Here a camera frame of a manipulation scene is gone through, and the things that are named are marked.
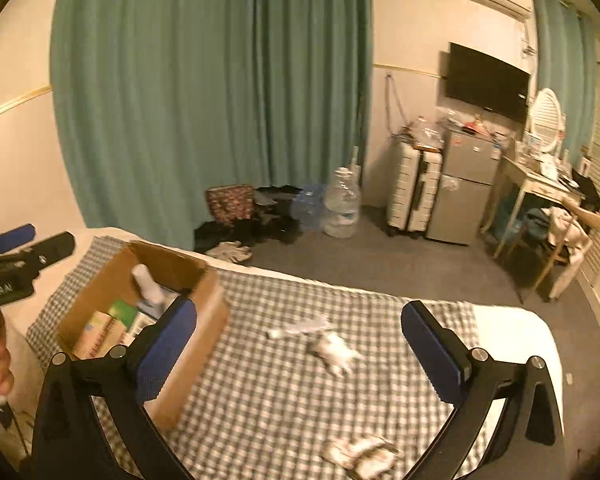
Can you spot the beige red medicine box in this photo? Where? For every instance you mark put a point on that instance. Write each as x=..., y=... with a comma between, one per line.
x=97, y=335

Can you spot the black wall television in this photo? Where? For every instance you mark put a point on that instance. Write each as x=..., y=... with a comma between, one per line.
x=485, y=82

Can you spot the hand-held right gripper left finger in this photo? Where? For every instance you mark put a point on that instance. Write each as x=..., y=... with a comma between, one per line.
x=167, y=350

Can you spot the narrow green curtain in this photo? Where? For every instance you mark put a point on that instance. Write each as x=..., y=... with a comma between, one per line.
x=560, y=60

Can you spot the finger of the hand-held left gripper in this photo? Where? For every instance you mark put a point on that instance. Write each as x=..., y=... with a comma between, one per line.
x=12, y=237
x=50, y=252

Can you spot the large clear water jug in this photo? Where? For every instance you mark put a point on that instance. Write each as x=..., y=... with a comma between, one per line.
x=342, y=205

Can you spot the grey white checkered cloth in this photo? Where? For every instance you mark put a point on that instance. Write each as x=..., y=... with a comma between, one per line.
x=280, y=395

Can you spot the crumpled white patterned wrapper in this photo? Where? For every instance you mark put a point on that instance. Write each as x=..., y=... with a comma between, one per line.
x=362, y=455

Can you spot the grey mini fridge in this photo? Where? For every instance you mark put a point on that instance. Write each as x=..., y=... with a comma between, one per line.
x=462, y=190

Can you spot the pair of white shoes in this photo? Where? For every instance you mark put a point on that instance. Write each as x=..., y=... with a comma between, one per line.
x=230, y=252

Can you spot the green white carton box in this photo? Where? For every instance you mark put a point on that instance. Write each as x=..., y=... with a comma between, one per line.
x=124, y=314

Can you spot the brown cardboard box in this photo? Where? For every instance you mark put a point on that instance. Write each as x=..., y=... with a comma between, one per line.
x=200, y=320

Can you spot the pile of dark clothes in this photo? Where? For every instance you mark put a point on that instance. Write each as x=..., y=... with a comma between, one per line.
x=265, y=220

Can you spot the patterned fabric bag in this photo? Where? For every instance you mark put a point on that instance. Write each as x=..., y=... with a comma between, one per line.
x=230, y=204

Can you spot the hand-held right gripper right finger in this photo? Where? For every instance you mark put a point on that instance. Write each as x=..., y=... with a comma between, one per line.
x=430, y=350

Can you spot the blue water bottle pack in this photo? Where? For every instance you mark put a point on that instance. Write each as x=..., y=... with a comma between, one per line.
x=307, y=207

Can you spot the white suitcase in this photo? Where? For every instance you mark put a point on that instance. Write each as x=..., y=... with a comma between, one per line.
x=412, y=190

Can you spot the clear plastic wrapper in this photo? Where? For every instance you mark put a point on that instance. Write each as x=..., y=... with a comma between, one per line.
x=300, y=327

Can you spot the white vanity desk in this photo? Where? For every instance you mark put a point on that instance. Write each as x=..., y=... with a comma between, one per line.
x=530, y=180

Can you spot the oval vanity mirror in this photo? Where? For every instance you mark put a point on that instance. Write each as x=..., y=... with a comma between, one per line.
x=547, y=117

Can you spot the wooden chair with clothes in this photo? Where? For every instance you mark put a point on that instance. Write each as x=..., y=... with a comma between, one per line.
x=570, y=240

